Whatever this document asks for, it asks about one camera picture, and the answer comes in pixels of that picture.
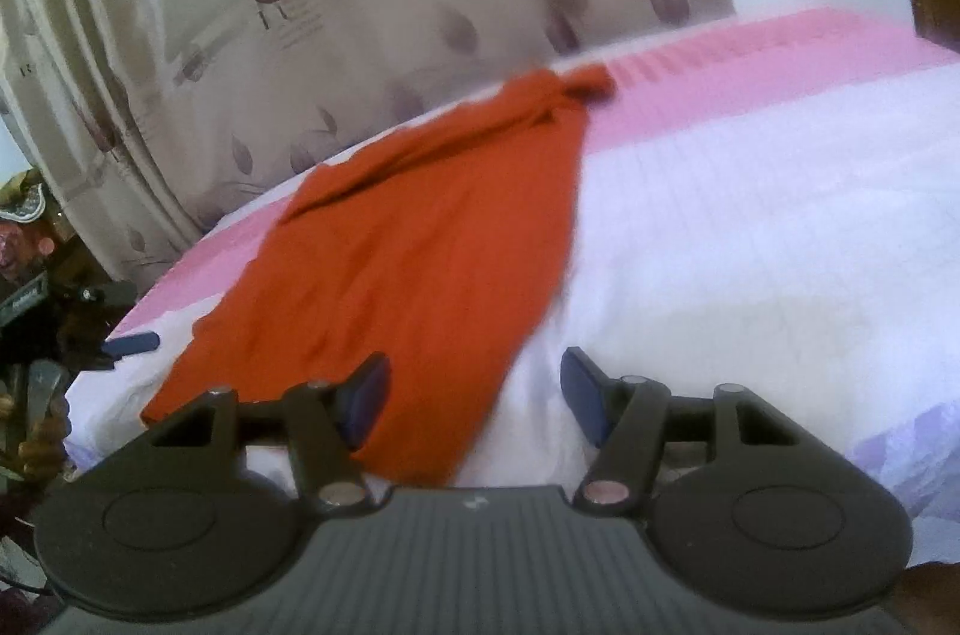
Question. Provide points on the pink white checked bed sheet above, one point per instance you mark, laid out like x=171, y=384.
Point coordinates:
x=712, y=215

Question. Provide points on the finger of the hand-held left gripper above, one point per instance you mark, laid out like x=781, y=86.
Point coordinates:
x=135, y=344

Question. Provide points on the orange red pillow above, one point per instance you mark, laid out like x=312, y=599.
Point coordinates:
x=420, y=245

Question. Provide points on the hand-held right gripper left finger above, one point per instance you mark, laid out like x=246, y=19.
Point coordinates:
x=366, y=395

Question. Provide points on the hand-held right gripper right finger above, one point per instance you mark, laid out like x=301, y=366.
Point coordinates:
x=589, y=391

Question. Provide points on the golden floral ornament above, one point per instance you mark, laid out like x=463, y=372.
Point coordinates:
x=22, y=208

